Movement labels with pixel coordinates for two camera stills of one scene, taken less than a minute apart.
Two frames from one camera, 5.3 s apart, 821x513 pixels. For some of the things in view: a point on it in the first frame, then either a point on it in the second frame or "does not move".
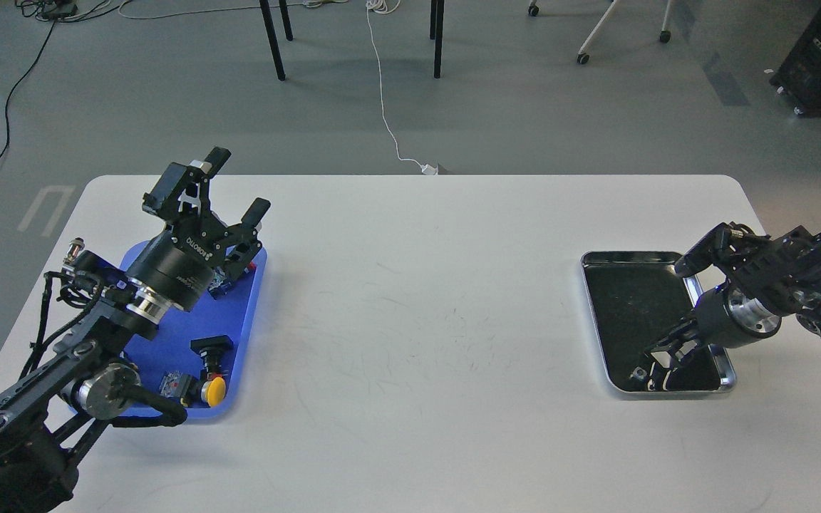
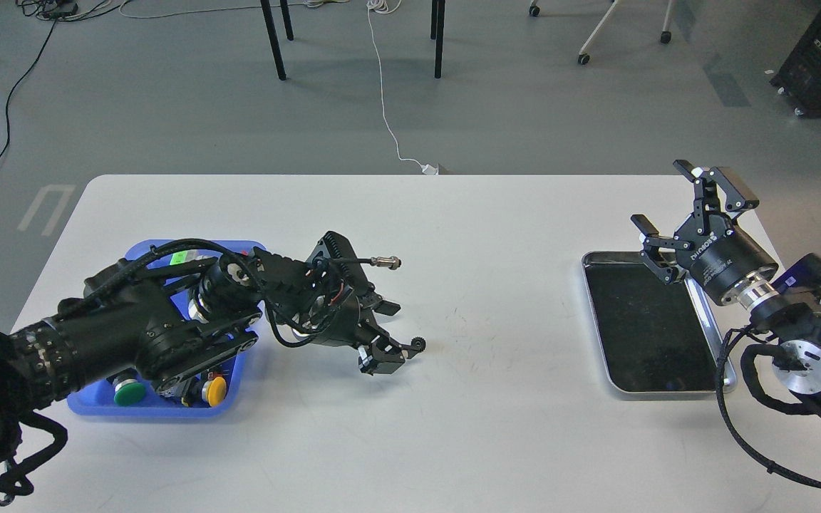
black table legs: [279, 69] does not move
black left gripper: [177, 264] to [339, 323]
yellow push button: [213, 392] does not move
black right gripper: [727, 318] to [718, 262]
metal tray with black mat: [635, 297] does not move
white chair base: [583, 57] does not move
